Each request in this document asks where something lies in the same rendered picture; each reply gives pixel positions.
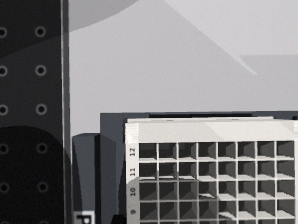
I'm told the dark grey perforated base plate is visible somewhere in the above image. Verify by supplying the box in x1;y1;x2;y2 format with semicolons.
0;0;65;224

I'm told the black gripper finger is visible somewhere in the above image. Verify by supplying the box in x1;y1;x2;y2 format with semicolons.
111;215;127;224

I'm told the white deep-well block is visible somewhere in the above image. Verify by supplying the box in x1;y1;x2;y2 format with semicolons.
125;116;298;224

